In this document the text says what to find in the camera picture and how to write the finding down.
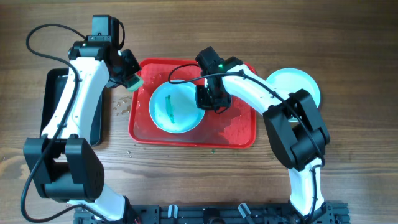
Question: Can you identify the green scrubbing sponge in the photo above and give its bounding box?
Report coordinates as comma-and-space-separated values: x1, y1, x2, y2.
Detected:
126, 75, 144, 92

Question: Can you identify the light blue plate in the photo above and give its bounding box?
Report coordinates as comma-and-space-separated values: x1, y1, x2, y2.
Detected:
149, 82, 205, 134
266, 68, 321, 108

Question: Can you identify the white plate green smear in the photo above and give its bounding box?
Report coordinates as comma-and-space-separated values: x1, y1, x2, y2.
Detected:
287, 114, 302, 123

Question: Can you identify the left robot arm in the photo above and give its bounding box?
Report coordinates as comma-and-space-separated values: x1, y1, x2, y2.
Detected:
21, 41, 143, 223

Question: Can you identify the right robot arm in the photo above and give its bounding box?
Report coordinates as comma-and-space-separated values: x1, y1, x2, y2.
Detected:
195, 55, 330, 221

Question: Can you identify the red plastic tray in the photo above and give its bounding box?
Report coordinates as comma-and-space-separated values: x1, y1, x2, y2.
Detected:
128, 58, 257, 149

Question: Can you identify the black rectangular water tray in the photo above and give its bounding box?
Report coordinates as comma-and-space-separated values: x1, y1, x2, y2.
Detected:
40, 68, 104, 146

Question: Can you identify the right black cable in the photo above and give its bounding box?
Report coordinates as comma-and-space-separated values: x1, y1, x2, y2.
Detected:
167, 63, 326, 218

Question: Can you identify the black cable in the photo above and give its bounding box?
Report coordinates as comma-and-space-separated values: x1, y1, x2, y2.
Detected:
167, 63, 326, 218
20, 23, 103, 224

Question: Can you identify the left black cable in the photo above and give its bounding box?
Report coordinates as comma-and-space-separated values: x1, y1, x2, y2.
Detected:
20, 23, 103, 224

